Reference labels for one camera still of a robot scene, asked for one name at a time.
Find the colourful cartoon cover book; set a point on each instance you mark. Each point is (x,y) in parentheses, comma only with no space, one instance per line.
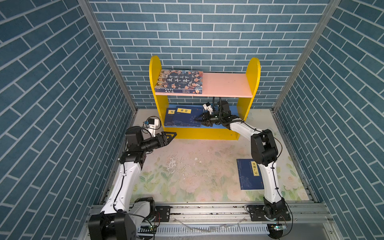
(180,82)

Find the blue book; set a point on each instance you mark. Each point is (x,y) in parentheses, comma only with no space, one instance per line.
(170,112)
(249,175)
(187,116)

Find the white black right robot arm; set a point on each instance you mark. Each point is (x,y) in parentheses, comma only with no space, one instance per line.
(264,152)

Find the aluminium left corner post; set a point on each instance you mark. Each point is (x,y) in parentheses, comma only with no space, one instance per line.
(92,20)

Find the aluminium corner post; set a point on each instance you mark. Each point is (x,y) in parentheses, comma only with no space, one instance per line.
(92,20)
(318,30)

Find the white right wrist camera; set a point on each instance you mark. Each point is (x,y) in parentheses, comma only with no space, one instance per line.
(208,107)

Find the yellow pink blue bookshelf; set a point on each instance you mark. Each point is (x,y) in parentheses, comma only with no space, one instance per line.
(225,85)

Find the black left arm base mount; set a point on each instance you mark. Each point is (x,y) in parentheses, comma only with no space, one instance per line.
(160,214)

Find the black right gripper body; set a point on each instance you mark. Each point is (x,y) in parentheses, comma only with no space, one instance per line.
(216,119)

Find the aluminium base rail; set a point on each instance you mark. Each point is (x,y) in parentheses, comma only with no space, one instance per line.
(230,221)

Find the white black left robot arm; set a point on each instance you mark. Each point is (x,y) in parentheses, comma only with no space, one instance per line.
(117,220)

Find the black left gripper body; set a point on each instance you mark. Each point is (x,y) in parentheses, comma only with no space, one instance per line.
(150,144)

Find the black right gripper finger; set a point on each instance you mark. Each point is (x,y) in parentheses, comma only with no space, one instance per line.
(204,116)
(203,122)

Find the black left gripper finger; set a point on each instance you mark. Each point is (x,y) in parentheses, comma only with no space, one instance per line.
(169,134)
(166,141)

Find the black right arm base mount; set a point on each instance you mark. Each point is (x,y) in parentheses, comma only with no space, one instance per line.
(258,214)

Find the aluminium right corner post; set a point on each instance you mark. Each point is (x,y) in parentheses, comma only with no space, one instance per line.
(318,30)

